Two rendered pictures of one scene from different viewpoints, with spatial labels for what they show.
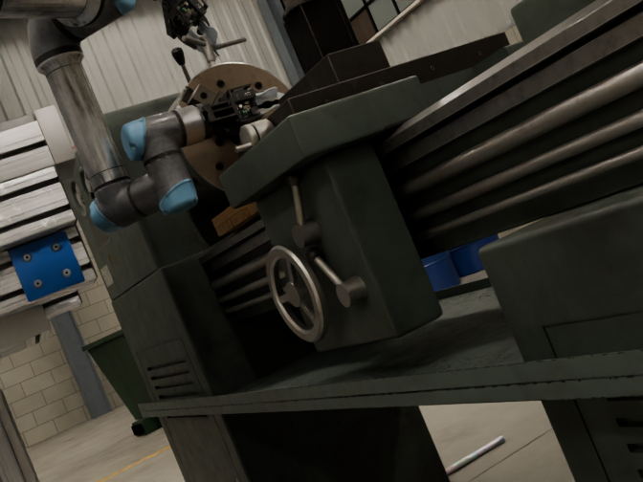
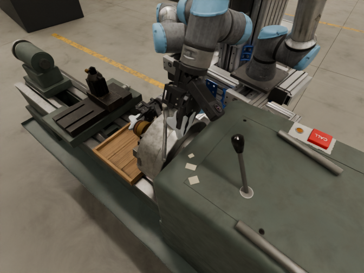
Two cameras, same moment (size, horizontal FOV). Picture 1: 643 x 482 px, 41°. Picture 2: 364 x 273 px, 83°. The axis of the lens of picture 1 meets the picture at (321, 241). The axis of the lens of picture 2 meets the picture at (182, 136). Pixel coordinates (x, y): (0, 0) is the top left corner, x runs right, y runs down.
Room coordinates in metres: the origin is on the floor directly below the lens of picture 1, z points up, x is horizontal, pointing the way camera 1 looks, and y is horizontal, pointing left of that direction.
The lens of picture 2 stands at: (2.47, -0.10, 1.77)
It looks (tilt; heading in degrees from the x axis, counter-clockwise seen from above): 49 degrees down; 156
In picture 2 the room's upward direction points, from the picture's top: straight up
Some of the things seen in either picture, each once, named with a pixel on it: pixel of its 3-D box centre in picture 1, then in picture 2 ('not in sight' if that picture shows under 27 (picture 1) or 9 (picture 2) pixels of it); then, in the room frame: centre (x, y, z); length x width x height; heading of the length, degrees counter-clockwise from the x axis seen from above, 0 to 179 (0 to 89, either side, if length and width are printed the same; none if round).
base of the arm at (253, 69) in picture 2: not in sight; (262, 64); (1.76, 0.68, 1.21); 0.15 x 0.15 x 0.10
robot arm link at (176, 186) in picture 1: (165, 186); not in sight; (1.65, 0.24, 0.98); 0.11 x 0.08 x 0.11; 68
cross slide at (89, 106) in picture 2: (382, 95); (95, 106); (1.40, -0.19, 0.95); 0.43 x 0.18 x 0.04; 117
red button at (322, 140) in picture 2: not in sight; (319, 139); (2.27, 0.49, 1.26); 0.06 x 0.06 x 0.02; 27
